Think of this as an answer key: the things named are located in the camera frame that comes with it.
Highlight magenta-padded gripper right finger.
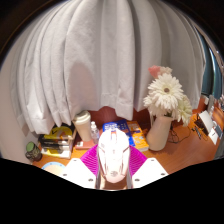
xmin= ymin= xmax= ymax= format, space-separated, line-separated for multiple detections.
xmin=126 ymin=144 xmax=170 ymax=190

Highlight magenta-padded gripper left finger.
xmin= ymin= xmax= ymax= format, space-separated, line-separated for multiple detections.
xmin=59 ymin=143 xmax=100 ymax=190

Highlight pink computer mouse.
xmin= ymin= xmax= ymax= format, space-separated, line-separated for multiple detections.
xmin=96 ymin=128 xmax=131 ymax=184

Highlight round blue-rimmed mouse pad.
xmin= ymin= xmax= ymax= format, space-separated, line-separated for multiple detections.
xmin=41 ymin=161 xmax=67 ymax=178

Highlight red-brown book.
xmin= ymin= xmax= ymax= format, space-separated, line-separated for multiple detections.
xmin=74 ymin=139 xmax=98 ymax=150

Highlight clear spray bottle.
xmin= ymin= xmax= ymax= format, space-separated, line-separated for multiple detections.
xmin=90 ymin=121 xmax=101 ymax=145

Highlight white ceramic vase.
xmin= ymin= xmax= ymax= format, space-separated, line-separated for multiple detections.
xmin=145 ymin=115 xmax=174 ymax=152

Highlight cream tumbler with lid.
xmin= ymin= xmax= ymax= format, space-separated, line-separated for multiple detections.
xmin=72 ymin=110 xmax=93 ymax=142

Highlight blue book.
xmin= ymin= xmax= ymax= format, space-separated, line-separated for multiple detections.
xmin=101 ymin=119 xmax=136 ymax=148

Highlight dark mug green inside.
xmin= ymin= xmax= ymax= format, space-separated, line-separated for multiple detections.
xmin=24 ymin=141 xmax=43 ymax=163

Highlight white and pink flowers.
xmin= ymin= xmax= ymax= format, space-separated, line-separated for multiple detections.
xmin=142 ymin=65 xmax=194 ymax=127

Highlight white desk device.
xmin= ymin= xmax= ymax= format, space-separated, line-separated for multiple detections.
xmin=193 ymin=109 xmax=215 ymax=136

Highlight white curtain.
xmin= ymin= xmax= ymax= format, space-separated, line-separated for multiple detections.
xmin=9 ymin=0 xmax=207 ymax=135

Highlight black cable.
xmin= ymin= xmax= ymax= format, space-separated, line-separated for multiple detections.
xmin=168 ymin=124 xmax=193 ymax=144

